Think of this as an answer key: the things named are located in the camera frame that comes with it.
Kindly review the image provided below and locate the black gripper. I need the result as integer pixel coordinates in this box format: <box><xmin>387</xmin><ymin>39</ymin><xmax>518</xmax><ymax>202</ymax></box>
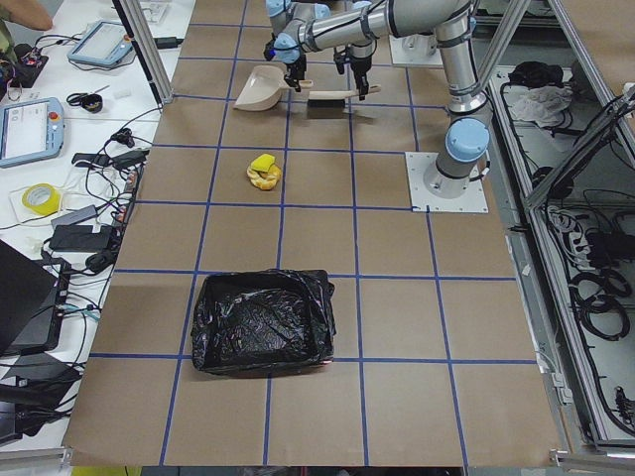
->
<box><xmin>264</xmin><ymin>34</ymin><xmax>307</xmax><ymax>92</ymax></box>
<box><xmin>333</xmin><ymin>44</ymin><xmax>372</xmax><ymax>98</ymax></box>

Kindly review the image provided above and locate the white plastic dustpan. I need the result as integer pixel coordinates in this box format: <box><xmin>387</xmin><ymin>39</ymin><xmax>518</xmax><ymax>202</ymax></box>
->
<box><xmin>233</xmin><ymin>64</ymin><xmax>314</xmax><ymax>111</ymax></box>

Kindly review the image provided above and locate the white hand brush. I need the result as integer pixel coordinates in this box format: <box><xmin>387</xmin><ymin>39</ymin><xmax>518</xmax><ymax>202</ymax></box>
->
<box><xmin>307</xmin><ymin>84</ymin><xmax>382</xmax><ymax>108</ymax></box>

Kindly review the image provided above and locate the yellow sponge piece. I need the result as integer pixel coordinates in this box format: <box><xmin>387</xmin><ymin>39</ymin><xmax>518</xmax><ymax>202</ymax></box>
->
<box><xmin>250</xmin><ymin>154</ymin><xmax>276</xmax><ymax>173</ymax></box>

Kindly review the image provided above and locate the orange bread roll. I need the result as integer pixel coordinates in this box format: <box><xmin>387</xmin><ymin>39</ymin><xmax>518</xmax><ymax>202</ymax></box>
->
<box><xmin>246</xmin><ymin>165</ymin><xmax>282</xmax><ymax>191</ymax></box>

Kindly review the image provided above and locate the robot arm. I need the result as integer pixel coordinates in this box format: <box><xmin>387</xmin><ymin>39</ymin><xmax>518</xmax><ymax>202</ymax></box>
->
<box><xmin>275</xmin><ymin>1</ymin><xmax>489</xmax><ymax>199</ymax></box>
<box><xmin>263</xmin><ymin>0</ymin><xmax>330</xmax><ymax>92</ymax></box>

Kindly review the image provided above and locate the black lined trash bin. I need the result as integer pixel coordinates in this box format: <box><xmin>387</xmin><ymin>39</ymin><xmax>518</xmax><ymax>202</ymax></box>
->
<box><xmin>190</xmin><ymin>269</ymin><xmax>336</xmax><ymax>375</ymax></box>

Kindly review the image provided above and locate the white crumpled cloth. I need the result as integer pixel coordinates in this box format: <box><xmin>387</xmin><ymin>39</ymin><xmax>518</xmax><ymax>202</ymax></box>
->
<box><xmin>510</xmin><ymin>85</ymin><xmax>573</xmax><ymax>128</ymax></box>

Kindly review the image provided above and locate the far teach pendant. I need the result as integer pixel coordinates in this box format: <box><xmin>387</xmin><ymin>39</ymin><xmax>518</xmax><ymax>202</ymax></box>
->
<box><xmin>66</xmin><ymin>20</ymin><xmax>133</xmax><ymax>69</ymax></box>

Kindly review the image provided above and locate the teach pendant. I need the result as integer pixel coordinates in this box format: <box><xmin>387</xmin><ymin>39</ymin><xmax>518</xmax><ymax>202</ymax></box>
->
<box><xmin>66</xmin><ymin>20</ymin><xmax>133</xmax><ymax>69</ymax></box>
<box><xmin>1</xmin><ymin>97</ymin><xmax>64</xmax><ymax>169</ymax></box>

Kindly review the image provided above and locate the near teach pendant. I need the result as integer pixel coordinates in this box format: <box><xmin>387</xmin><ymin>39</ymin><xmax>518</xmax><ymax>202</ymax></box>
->
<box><xmin>1</xmin><ymin>97</ymin><xmax>64</xmax><ymax>169</ymax></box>

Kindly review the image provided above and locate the yellow tape roll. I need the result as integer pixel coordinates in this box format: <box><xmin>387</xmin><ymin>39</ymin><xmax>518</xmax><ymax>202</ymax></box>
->
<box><xmin>21</xmin><ymin>182</ymin><xmax>62</xmax><ymax>216</ymax></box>

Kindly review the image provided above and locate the black power adapter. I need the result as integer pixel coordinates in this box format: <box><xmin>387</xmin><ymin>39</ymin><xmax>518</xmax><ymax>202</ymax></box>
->
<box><xmin>49</xmin><ymin>225</ymin><xmax>113</xmax><ymax>252</ymax></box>

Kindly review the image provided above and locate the black laptop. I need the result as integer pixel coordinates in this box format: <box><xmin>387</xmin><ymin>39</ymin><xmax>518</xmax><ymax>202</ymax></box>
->
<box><xmin>1</xmin><ymin>242</ymin><xmax>69</xmax><ymax>357</ymax></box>

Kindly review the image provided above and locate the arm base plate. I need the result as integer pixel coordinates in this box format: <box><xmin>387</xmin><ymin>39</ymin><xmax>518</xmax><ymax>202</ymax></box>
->
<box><xmin>405</xmin><ymin>152</ymin><xmax>489</xmax><ymax>213</ymax></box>

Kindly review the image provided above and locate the aluminium frame post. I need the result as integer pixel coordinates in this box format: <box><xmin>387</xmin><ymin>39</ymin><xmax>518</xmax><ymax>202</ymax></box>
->
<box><xmin>112</xmin><ymin>0</ymin><xmax>173</xmax><ymax>107</ymax></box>

